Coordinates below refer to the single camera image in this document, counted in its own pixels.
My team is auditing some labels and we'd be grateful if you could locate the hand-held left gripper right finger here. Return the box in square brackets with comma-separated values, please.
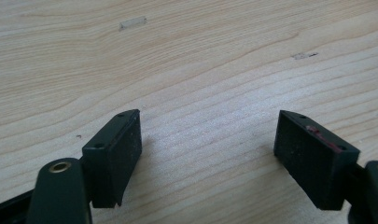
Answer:
[273, 109, 361, 211]

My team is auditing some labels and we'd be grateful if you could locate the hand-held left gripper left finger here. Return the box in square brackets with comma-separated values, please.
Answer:
[81, 108, 143, 209]

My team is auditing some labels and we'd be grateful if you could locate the clear tape strip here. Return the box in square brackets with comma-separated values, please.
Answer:
[119, 16, 148, 33]

